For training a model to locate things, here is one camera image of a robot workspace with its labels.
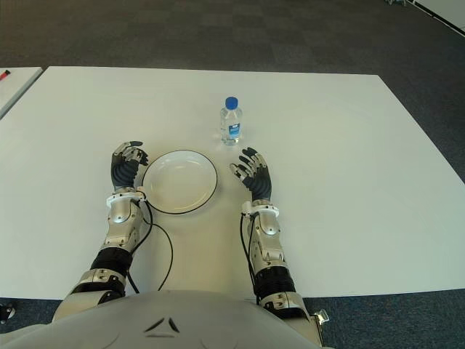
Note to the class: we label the white plate black rim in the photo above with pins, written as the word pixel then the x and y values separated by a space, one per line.
pixel 179 181

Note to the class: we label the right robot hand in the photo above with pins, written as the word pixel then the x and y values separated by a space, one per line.
pixel 259 183

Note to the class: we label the white side table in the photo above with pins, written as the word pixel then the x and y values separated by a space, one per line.
pixel 16 87

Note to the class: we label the black wheeled base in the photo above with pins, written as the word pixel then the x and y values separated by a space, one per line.
pixel 6 312

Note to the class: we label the red black marker pen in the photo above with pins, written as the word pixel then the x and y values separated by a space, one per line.
pixel 4 75

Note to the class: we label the small metal bracket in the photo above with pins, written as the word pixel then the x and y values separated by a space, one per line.
pixel 322 316

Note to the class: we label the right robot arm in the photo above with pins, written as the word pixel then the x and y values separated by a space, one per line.
pixel 270 247

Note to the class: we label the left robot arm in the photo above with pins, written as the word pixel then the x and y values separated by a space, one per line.
pixel 121 221

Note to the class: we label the clear water bottle blue cap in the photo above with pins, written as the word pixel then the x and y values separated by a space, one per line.
pixel 230 123

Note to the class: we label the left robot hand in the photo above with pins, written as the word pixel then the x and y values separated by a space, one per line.
pixel 125 171

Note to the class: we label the grey robot torso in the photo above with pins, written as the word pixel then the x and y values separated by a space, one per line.
pixel 163 323

